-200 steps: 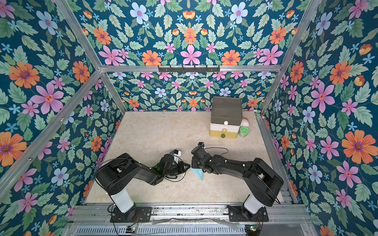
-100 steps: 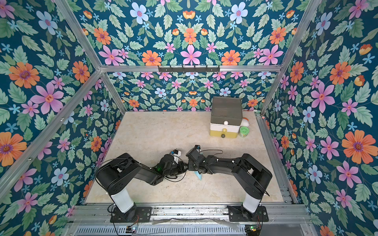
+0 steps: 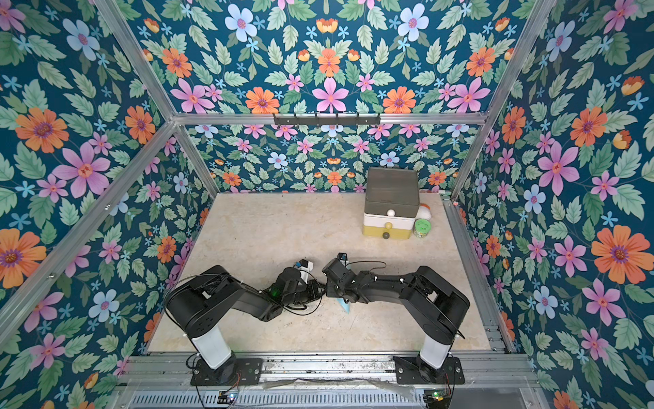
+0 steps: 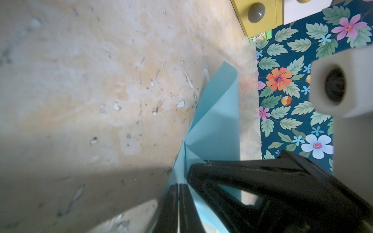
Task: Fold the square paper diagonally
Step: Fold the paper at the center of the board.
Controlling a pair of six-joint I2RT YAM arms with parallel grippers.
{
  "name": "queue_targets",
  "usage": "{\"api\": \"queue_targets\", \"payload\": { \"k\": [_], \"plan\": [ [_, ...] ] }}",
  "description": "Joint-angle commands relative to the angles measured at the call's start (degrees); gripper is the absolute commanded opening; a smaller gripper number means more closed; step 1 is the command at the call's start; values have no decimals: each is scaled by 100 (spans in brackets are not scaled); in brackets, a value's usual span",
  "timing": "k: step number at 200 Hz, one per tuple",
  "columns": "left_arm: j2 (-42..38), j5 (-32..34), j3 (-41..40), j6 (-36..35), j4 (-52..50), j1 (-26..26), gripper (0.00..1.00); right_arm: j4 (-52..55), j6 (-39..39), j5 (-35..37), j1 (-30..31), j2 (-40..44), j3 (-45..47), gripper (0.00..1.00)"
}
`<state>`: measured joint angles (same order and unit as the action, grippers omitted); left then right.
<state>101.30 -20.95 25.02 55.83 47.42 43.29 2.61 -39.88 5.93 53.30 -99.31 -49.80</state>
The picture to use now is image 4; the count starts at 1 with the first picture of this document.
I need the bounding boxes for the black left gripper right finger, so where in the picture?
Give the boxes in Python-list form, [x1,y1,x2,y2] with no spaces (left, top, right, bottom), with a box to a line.
[187,150,373,233]

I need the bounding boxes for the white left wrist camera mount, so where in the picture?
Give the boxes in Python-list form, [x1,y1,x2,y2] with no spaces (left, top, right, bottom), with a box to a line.
[309,45,373,204]

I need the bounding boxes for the light blue square paper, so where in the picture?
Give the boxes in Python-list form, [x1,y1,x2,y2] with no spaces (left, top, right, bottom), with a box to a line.
[167,63,246,233]

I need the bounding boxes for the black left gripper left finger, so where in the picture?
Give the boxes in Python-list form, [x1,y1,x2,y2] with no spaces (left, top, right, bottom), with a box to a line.
[153,183,205,233]

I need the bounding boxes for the yellow white grey drawer box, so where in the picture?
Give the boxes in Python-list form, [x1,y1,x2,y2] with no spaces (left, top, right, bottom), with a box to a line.
[231,0,333,37]

